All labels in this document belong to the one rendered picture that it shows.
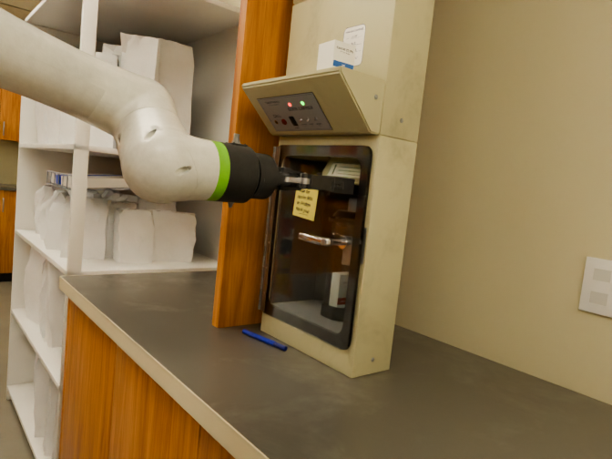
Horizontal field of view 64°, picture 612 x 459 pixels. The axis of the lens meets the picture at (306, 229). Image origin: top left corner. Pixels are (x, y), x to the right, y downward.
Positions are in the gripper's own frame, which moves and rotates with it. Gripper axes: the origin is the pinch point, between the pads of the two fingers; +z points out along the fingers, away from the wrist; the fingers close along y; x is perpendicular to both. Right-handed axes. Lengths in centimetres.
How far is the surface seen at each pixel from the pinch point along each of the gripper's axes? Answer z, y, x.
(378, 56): 4.7, -1.9, -24.7
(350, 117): -0.2, -1.4, -12.5
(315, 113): -1.3, 7.4, -13.5
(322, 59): -3.4, 4.3, -22.9
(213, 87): 47, 144, -40
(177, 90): 25, 133, -33
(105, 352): -22, 57, 49
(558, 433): 21, -37, 37
